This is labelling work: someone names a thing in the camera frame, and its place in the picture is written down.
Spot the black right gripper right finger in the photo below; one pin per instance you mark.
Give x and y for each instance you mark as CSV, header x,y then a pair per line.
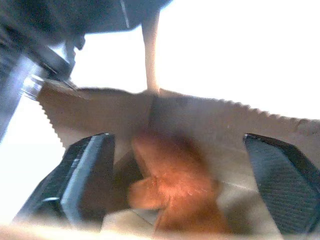
x,y
282,180

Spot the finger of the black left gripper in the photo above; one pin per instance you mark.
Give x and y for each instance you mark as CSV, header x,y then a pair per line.
x,y
56,63

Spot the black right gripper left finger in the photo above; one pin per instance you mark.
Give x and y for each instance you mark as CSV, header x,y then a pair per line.
x,y
82,175

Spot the brown paper bag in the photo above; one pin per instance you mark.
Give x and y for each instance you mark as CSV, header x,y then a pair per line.
x,y
212,120

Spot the orange plush toy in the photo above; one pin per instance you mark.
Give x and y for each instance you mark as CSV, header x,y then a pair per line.
x,y
180,180

